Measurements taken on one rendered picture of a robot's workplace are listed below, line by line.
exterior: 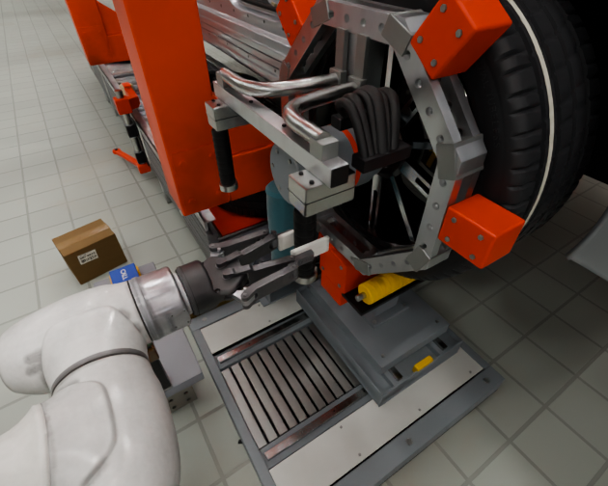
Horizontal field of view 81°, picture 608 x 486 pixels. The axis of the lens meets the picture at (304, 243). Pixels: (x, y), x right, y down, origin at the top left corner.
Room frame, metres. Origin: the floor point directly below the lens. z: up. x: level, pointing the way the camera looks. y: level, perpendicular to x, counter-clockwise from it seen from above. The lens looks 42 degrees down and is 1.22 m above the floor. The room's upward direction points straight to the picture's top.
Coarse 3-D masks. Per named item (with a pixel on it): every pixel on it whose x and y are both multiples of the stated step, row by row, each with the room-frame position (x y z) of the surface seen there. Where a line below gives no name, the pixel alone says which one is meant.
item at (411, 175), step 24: (384, 72) 1.05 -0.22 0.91; (408, 120) 0.69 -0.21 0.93; (384, 168) 0.76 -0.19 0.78; (408, 168) 0.67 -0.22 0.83; (360, 192) 0.87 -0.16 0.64; (384, 192) 0.74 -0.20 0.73; (408, 192) 0.90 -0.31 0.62; (360, 216) 0.79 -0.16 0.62; (384, 216) 0.79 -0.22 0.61; (408, 216) 0.65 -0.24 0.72; (384, 240) 0.67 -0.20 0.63; (408, 240) 0.64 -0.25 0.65
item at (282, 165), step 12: (336, 132) 0.66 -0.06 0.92; (348, 132) 0.67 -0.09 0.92; (348, 144) 0.64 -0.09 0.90; (276, 156) 0.64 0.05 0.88; (288, 156) 0.60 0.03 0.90; (348, 156) 0.62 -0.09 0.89; (276, 168) 0.64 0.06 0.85; (288, 168) 0.60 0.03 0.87; (300, 168) 0.58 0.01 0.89; (276, 180) 0.65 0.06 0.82; (288, 180) 0.61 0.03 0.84; (360, 180) 0.64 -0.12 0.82; (288, 192) 0.61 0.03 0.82
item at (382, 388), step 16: (304, 288) 0.93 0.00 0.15; (304, 304) 0.86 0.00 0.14; (320, 320) 0.77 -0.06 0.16; (336, 336) 0.72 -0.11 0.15; (448, 336) 0.72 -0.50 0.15; (352, 352) 0.65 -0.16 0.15; (416, 352) 0.65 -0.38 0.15; (432, 352) 0.65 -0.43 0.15; (448, 352) 0.65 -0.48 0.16; (352, 368) 0.61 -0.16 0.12; (368, 368) 0.59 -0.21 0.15; (400, 368) 0.58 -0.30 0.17; (416, 368) 0.58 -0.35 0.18; (432, 368) 0.62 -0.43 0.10; (368, 384) 0.54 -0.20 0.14; (384, 384) 0.54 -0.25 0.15; (400, 384) 0.53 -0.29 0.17; (384, 400) 0.50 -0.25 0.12
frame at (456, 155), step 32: (320, 0) 0.78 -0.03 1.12; (352, 0) 0.77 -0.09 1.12; (320, 32) 0.79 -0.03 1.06; (352, 32) 0.70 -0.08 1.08; (384, 32) 0.63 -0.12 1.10; (288, 64) 0.89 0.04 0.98; (416, 64) 0.57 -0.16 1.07; (288, 96) 0.89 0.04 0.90; (416, 96) 0.56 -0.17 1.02; (448, 96) 0.56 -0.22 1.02; (448, 128) 0.50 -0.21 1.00; (448, 160) 0.48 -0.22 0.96; (480, 160) 0.49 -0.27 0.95; (448, 192) 0.47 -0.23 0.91; (320, 224) 0.76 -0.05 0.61; (352, 256) 0.65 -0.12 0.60; (384, 256) 0.55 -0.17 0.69; (416, 256) 0.49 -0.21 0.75; (448, 256) 0.50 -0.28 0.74
